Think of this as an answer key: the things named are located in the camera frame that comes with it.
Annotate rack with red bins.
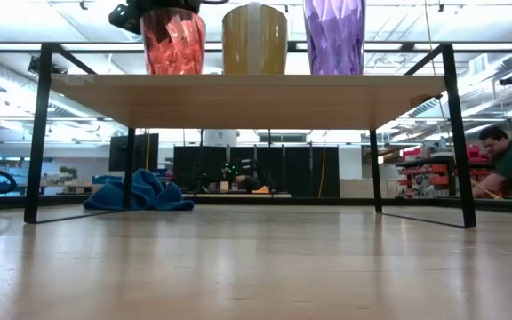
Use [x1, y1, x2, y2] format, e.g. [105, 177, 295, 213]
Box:
[395, 148, 456, 199]

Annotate purple faceted plastic cup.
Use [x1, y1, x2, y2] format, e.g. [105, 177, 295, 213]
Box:
[302, 0, 367, 76]

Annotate hanging yellow cable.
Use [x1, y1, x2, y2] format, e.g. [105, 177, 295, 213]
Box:
[316, 146, 329, 199]

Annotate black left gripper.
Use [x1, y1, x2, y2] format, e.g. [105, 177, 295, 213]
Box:
[124, 0, 203, 15]

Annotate black partition panels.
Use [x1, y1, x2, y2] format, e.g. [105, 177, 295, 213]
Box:
[172, 145, 341, 199]

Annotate blue cloth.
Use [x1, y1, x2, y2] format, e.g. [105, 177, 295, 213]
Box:
[82, 167, 196, 212]

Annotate beige cardboard box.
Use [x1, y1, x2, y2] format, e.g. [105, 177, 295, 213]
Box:
[339, 178, 375, 199]

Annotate black monitor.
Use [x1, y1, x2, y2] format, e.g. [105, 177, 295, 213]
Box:
[108, 132, 161, 173]

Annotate black aluminium table frame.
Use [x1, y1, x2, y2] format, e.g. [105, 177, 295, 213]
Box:
[0, 194, 512, 213]

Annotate wooden shelf with black legs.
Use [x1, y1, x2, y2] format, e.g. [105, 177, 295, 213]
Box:
[23, 42, 478, 229]

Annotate potted plant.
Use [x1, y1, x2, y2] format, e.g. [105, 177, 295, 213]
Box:
[57, 165, 80, 185]

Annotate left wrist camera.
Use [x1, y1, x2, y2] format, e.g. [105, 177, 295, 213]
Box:
[108, 3, 143, 36]

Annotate yellow and white mug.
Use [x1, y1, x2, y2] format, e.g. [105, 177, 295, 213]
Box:
[220, 1, 290, 76]

